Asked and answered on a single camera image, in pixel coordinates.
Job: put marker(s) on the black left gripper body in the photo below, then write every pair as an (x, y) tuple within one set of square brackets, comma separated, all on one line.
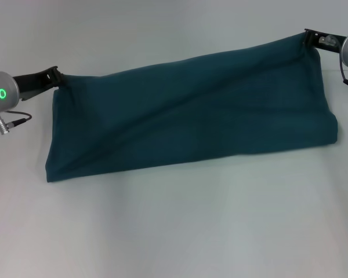
[(32, 84)]

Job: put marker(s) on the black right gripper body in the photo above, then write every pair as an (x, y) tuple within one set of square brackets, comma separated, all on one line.
[(326, 42)]

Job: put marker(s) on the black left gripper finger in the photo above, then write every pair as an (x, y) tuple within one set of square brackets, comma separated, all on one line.
[(58, 77)]

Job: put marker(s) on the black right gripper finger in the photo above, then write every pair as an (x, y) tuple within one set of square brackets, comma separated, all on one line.
[(308, 39)]

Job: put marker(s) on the teal blue shirt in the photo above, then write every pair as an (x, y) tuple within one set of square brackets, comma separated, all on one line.
[(191, 110)]

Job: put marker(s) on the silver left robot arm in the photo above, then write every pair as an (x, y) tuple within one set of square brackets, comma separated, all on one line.
[(1, 91)]

